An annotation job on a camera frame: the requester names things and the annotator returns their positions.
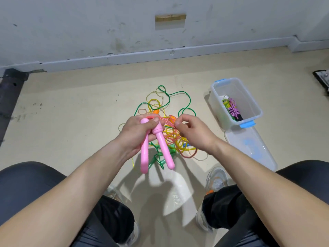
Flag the black shorts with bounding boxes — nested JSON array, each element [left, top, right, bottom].
[[0, 160, 329, 247]]

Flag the pile of colourful jump ropes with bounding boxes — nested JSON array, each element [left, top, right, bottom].
[[131, 85, 209, 170]]

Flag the pink rope with black-yellow handles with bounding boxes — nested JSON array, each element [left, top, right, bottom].
[[223, 98, 244, 122]]

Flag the person's right hand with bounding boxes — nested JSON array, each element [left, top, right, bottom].
[[174, 114, 224, 156]]

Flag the person's right forearm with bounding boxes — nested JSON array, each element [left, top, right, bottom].
[[210, 140, 329, 247]]

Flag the grey right shoe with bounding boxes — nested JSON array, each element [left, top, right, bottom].
[[196, 167, 230, 233]]

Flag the person's left forearm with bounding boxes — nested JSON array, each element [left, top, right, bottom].
[[0, 141, 133, 247]]

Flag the clear storage box blue latches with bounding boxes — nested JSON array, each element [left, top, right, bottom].
[[208, 78, 264, 131]]

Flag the clear plastic box lid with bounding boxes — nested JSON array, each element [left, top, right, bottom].
[[224, 126, 279, 172]]

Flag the small black object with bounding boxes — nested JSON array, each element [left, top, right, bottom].
[[313, 69, 329, 94]]

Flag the small wooden wall block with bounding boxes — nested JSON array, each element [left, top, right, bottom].
[[155, 14, 188, 23]]

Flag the black metal rack frame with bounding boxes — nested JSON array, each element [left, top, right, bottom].
[[0, 69, 29, 148]]

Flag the pink skipping rope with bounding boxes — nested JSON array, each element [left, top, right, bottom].
[[139, 116, 199, 174]]

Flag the grey left shoe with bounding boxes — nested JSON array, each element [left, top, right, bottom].
[[105, 187, 141, 246]]

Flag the person's left hand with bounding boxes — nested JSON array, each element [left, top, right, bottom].
[[115, 113, 166, 162]]

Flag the grey shoe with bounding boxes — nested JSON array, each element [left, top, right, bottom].
[[196, 167, 230, 233], [105, 187, 141, 246]]

